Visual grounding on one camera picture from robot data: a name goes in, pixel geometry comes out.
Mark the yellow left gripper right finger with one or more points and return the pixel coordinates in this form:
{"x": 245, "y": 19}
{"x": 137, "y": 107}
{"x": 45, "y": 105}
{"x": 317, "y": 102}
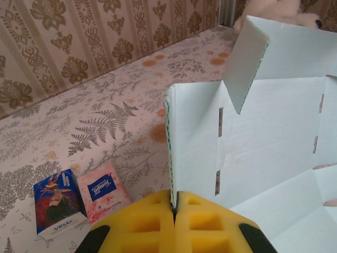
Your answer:
{"x": 210, "y": 229}

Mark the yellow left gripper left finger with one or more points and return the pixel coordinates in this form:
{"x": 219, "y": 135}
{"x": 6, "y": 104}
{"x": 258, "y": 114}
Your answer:
{"x": 137, "y": 226}

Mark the mint green paper box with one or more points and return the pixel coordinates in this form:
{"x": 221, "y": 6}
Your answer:
{"x": 263, "y": 158}

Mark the pink tissue pack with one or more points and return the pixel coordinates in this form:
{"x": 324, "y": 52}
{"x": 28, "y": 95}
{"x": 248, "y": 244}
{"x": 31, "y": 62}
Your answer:
{"x": 102, "y": 192}

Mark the blue tissue pack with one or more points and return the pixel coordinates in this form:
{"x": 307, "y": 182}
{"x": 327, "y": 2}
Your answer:
{"x": 58, "y": 200}

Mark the white plush toy dog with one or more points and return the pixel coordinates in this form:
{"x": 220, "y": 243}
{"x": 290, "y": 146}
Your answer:
{"x": 271, "y": 10}

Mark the aluminium frame post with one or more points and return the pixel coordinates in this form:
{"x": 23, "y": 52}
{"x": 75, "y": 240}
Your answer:
{"x": 226, "y": 11}

